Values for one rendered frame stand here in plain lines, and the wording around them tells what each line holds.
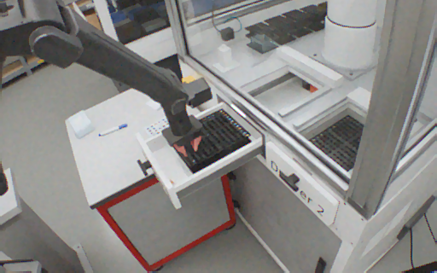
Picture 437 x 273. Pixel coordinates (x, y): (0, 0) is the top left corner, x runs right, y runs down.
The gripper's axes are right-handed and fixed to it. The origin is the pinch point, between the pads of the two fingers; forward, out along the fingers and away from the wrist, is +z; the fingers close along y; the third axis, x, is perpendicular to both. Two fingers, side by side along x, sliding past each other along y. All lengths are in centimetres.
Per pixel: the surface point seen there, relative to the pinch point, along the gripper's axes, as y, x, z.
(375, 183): -24, 44, -10
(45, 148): 88, -180, 96
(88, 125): 28, -60, 16
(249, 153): -16.9, 4.2, 10.0
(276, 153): -20.6, 13.3, 4.5
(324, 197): -20.9, 33.5, 4.1
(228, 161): -9.3, 4.0, 8.4
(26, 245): 83, -38, 43
